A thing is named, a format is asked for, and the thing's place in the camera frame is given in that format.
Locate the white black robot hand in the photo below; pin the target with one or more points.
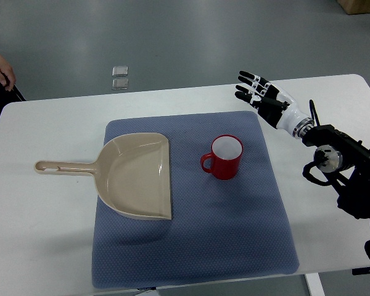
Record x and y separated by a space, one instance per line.
279 109

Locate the metal floor plate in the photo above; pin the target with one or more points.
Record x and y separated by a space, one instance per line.
119 71
120 83

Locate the lower metal floor plate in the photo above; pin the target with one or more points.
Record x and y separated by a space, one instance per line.
120 83

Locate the cardboard box corner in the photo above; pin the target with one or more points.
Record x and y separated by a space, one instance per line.
353 7

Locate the red mug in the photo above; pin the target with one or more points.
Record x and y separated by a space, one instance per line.
224 157

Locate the blue textured mat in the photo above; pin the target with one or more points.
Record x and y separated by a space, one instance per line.
220 229

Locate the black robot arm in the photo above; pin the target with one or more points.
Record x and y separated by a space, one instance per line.
343 163

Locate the beige plastic dustpan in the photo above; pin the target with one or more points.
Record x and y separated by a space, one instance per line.
131 175

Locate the white table leg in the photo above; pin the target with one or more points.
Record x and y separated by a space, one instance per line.
314 284

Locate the upper metal floor plate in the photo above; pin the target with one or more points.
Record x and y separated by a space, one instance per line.
119 71

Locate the bystander bare hand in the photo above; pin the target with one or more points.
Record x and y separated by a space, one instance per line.
7 74

